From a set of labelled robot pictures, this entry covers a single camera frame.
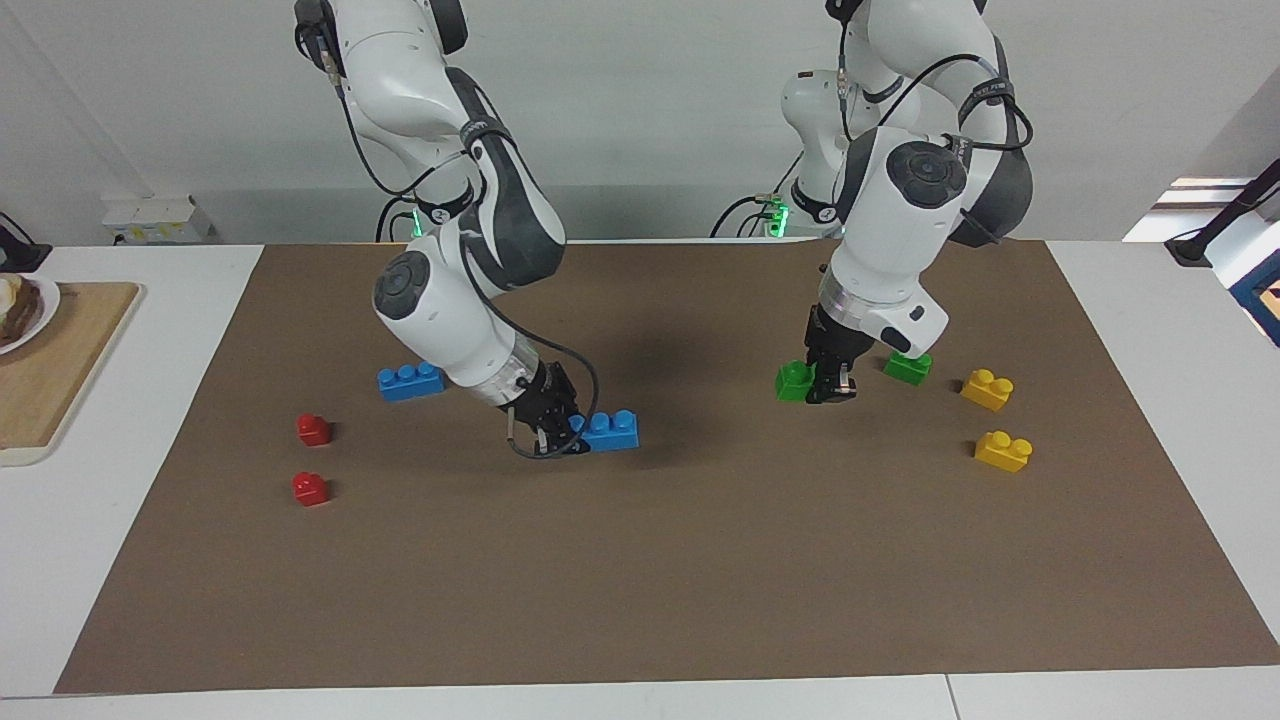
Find blue three-stud toy brick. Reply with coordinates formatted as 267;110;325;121
570;410;641;453
377;361;447;403

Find brown table mat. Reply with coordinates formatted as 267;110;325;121
53;238;1280;696

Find yellow two-stud toy brick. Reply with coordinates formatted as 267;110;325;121
974;430;1034;473
960;369;1015;412

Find blue framed box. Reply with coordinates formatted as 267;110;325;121
1228;215;1280;349

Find white power strip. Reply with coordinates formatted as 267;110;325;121
100;195;216;246

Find wooden cutting board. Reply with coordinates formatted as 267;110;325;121
0;281;143;468

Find white plate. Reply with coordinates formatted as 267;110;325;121
0;275;61;356

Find brown bread slices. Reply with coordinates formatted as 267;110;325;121
0;275;43;346

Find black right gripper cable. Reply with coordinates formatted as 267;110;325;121
320;30;601;461

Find black base power cables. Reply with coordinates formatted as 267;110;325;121
710;150;806;239

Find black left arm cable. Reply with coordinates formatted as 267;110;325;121
835;0;1036;151

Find black clamp mount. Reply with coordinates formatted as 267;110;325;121
0;212;53;273

